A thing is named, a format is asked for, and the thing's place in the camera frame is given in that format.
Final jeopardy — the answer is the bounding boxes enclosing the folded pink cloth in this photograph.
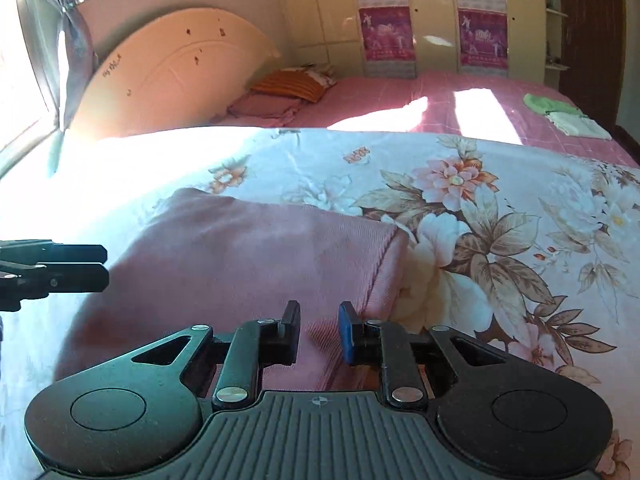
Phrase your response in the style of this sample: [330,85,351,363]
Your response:
[227,92,303,127]

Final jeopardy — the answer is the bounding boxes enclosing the dark brown door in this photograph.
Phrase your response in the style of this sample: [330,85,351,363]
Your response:
[560,0,628,136]

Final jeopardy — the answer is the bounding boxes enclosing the window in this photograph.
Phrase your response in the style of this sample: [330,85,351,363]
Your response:
[0,0,61,161]

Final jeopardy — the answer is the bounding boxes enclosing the purple calendar poster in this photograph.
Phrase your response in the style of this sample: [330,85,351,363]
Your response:
[350,0,417,78]
[452,0,510,77]

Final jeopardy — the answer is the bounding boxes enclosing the beige wooden headboard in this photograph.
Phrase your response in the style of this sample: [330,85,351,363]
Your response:
[70,7,281,141]

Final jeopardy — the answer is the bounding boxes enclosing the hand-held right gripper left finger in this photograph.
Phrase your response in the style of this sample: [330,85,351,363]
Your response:
[131,301,302,413]

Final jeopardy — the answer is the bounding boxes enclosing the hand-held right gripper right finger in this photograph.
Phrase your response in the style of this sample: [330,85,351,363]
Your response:
[339,302,507,408]

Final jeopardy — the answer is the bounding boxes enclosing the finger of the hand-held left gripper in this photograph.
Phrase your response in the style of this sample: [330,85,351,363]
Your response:
[0,262,110,312]
[0,241,108,265]

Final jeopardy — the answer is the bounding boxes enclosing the pink knit garment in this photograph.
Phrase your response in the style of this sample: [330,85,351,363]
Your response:
[55,187,411,396]

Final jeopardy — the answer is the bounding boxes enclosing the green cloth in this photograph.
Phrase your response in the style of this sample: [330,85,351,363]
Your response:
[523,92,583,116]

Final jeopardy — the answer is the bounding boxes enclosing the orange striped pillow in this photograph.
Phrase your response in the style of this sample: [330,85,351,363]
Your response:
[250,64,337,103]

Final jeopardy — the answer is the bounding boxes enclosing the pink bed sheet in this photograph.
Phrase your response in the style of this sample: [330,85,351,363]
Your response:
[210,70,640,168]

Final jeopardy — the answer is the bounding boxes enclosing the cream wardrobe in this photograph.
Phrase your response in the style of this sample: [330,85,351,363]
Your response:
[275,0,571,83]

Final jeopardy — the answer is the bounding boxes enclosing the floral blanket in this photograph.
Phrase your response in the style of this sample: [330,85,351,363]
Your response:
[0,127,640,480]

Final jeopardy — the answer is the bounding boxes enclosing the folded white cloth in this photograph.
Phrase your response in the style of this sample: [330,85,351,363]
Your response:
[545,110,613,141]

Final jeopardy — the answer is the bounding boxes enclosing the grey curtain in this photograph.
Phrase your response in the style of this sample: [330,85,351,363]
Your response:
[27,0,96,131]

